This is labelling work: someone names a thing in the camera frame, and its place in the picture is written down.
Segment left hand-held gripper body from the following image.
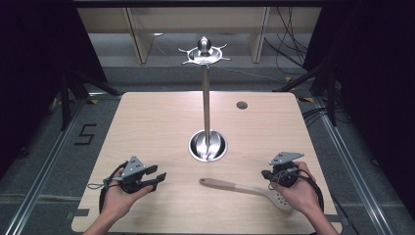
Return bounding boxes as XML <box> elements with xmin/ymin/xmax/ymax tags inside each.
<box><xmin>112</xmin><ymin>155</ymin><xmax>155</xmax><ymax>195</ymax></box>

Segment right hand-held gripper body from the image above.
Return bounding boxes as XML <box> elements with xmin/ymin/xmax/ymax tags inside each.
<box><xmin>268</xmin><ymin>151</ymin><xmax>305</xmax><ymax>189</ymax></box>

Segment thin white floor cable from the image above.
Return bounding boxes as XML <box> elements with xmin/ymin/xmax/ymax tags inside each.
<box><xmin>213</xmin><ymin>65</ymin><xmax>287</xmax><ymax>84</ymax></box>

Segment person's left hand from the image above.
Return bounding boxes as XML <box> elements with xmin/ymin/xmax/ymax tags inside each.
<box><xmin>102</xmin><ymin>168</ymin><xmax>155</xmax><ymax>223</ymax></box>

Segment black metal stand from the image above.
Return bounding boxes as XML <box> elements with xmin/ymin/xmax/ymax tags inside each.
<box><xmin>58</xmin><ymin>69</ymin><xmax>122</xmax><ymax>132</ymax></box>
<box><xmin>271</xmin><ymin>57</ymin><xmax>339</xmax><ymax>127</ymax></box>

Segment black cable bundle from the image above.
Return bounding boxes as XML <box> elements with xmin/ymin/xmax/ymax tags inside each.
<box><xmin>300</xmin><ymin>105</ymin><xmax>331</xmax><ymax>128</ymax></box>

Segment hand-held gripper cable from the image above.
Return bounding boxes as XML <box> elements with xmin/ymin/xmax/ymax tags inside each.
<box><xmin>86</xmin><ymin>161</ymin><xmax>130</xmax><ymax>213</ymax></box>
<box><xmin>267</xmin><ymin>167</ymin><xmax>326</xmax><ymax>213</ymax></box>

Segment person's right hand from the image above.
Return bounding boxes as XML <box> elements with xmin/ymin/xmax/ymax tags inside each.
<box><xmin>272</xmin><ymin>161</ymin><xmax>323</xmax><ymax>217</ymax></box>

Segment black floor cables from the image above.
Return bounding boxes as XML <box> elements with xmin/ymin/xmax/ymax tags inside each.
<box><xmin>262</xmin><ymin>7</ymin><xmax>311</xmax><ymax>76</ymax></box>

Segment left hand-held gripper cable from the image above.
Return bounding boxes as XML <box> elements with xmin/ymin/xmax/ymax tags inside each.
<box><xmin>86</xmin><ymin>161</ymin><xmax>130</xmax><ymax>213</ymax></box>

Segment light wooden shelf unit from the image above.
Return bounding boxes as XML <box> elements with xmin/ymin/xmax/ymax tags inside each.
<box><xmin>77</xmin><ymin>7</ymin><xmax>323</xmax><ymax>65</ymax></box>

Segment metal floor rail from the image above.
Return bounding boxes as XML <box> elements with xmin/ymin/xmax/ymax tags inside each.
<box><xmin>3</xmin><ymin>97</ymin><xmax>86</xmax><ymax>235</ymax></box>
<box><xmin>312</xmin><ymin>97</ymin><xmax>393</xmax><ymax>235</ymax></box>

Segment right hand-held gripper cable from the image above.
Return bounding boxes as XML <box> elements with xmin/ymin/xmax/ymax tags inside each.
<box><xmin>267</xmin><ymin>167</ymin><xmax>326</xmax><ymax>213</ymax></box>

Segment metal utensil stand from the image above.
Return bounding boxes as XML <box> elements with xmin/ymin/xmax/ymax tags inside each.
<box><xmin>178</xmin><ymin>35</ymin><xmax>232</xmax><ymax>164</ymax></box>

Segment wooden handled slotted spatula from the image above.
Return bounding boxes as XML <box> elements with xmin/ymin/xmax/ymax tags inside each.
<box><xmin>199</xmin><ymin>177</ymin><xmax>295</xmax><ymax>212</ymax></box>

